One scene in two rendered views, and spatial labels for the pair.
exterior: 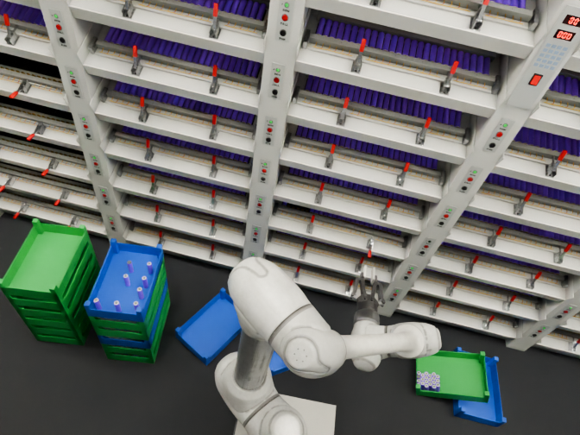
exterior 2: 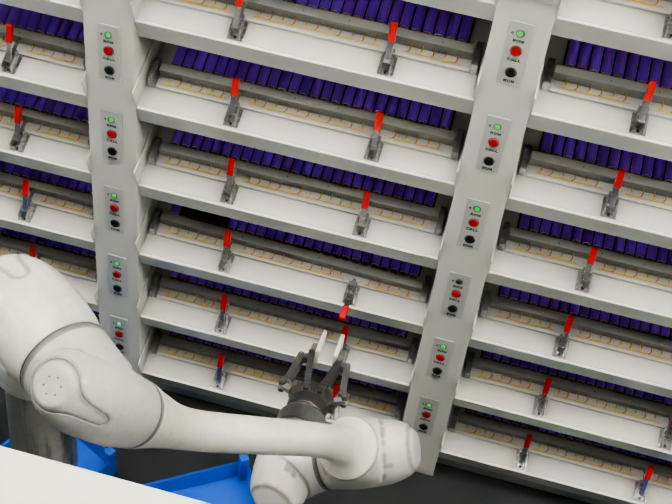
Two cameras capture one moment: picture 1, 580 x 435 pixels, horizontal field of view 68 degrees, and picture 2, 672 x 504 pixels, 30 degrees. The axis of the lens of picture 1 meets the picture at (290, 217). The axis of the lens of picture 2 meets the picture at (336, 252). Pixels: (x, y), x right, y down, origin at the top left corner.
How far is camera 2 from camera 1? 0.88 m
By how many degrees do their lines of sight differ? 6
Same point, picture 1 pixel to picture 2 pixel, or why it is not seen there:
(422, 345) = (371, 454)
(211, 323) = not seen: hidden behind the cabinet
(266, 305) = (16, 320)
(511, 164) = (563, 110)
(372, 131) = (295, 50)
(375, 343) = (254, 427)
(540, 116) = (579, 17)
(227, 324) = not seen: hidden behind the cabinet
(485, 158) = (507, 98)
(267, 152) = (112, 95)
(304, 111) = (168, 15)
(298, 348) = (49, 375)
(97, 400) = not seen: outside the picture
